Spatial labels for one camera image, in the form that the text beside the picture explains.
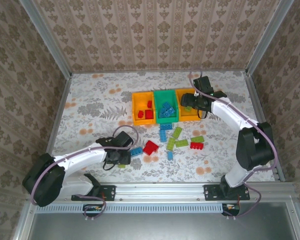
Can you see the small green lego brick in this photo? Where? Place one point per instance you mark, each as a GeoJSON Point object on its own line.
{"type": "Point", "coordinates": [122, 166]}
{"type": "Point", "coordinates": [187, 108]}

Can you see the orange plastic bin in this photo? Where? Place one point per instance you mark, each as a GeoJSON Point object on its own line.
{"type": "Point", "coordinates": [140, 102]}
{"type": "Point", "coordinates": [182, 116]}

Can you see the green plastic bin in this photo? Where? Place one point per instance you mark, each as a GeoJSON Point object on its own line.
{"type": "Point", "coordinates": [157, 107]}

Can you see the grey metal sheet panel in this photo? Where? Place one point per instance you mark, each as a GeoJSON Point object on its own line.
{"type": "Point", "coordinates": [152, 227]}

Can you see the small blue lego brick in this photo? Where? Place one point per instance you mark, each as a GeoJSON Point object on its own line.
{"type": "Point", "coordinates": [136, 151]}
{"type": "Point", "coordinates": [170, 155]}

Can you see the aluminium table side rail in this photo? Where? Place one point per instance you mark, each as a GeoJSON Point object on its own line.
{"type": "Point", "coordinates": [58, 115]}
{"type": "Point", "coordinates": [263, 115]}

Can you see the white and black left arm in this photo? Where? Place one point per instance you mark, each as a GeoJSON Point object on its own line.
{"type": "Point", "coordinates": [77, 158]}

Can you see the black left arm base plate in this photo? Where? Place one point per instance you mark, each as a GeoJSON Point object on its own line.
{"type": "Point", "coordinates": [110, 192]}

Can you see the long blue lego brick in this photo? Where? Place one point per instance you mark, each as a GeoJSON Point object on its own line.
{"type": "Point", "coordinates": [166, 127]}
{"type": "Point", "coordinates": [163, 136]}

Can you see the small square red lego brick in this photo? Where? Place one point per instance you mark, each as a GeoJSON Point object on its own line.
{"type": "Point", "coordinates": [149, 114]}

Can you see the long green lego brick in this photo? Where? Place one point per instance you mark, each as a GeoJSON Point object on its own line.
{"type": "Point", "coordinates": [197, 139]}
{"type": "Point", "coordinates": [182, 143]}
{"type": "Point", "coordinates": [177, 132]}
{"type": "Point", "coordinates": [171, 143]}

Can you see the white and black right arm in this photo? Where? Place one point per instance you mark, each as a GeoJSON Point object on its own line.
{"type": "Point", "coordinates": [227, 112]}

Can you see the aluminium frame post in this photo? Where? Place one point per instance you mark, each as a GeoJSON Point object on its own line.
{"type": "Point", "coordinates": [267, 35]}
{"type": "Point", "coordinates": [45, 37]}

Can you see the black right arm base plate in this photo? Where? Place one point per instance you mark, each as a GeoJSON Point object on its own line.
{"type": "Point", "coordinates": [211, 192]}

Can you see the small circuit board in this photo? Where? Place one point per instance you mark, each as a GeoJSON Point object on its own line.
{"type": "Point", "coordinates": [93, 208]}
{"type": "Point", "coordinates": [231, 207]}

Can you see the aluminium mounting rail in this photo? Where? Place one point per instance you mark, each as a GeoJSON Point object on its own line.
{"type": "Point", "coordinates": [160, 191]}

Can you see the floral tablecloth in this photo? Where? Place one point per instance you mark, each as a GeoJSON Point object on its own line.
{"type": "Point", "coordinates": [102, 100]}

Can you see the long red lego brick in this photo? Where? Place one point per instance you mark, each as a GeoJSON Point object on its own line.
{"type": "Point", "coordinates": [197, 145]}

